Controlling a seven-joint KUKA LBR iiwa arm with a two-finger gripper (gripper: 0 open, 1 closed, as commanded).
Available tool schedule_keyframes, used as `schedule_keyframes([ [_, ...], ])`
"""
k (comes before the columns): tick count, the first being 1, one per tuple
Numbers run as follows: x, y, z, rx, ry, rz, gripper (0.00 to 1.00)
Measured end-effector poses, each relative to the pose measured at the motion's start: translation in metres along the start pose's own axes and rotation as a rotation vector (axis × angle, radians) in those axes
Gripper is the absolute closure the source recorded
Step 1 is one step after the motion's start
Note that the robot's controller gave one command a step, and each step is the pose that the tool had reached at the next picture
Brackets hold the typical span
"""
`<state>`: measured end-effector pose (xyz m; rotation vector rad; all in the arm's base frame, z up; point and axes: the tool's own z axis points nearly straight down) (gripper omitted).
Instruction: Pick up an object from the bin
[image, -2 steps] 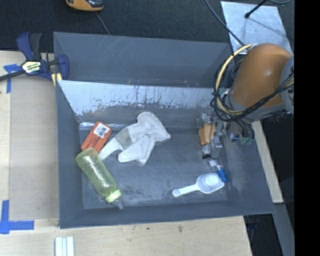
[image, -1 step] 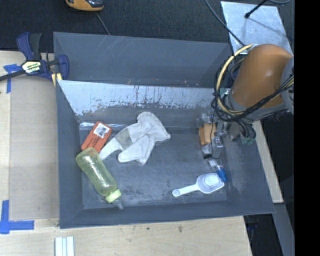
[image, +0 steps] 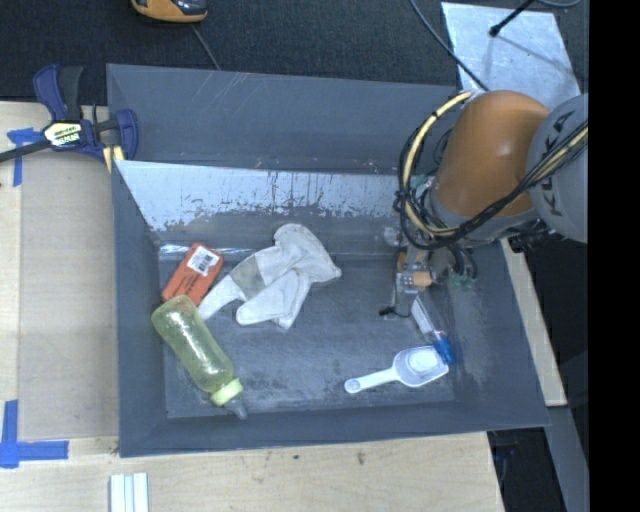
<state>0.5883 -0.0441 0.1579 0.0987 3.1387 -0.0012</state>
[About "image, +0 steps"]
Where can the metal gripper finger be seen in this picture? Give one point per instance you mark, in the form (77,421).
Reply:
(404,292)

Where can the white plastic scoop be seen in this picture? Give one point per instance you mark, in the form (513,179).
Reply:
(410,370)

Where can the grey metal bin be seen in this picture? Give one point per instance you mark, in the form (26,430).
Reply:
(320,350)

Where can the white cloth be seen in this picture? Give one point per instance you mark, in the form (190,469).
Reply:
(285,280)

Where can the orange packet with barcode label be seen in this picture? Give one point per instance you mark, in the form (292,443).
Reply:
(192,275)

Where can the yellow baby bottle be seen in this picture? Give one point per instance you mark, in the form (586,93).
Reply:
(192,345)

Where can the pale wood flat board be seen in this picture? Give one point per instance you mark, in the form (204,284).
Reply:
(65,300)

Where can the black cylinder on white bracket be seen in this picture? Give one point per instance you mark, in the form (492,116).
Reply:
(527,241)

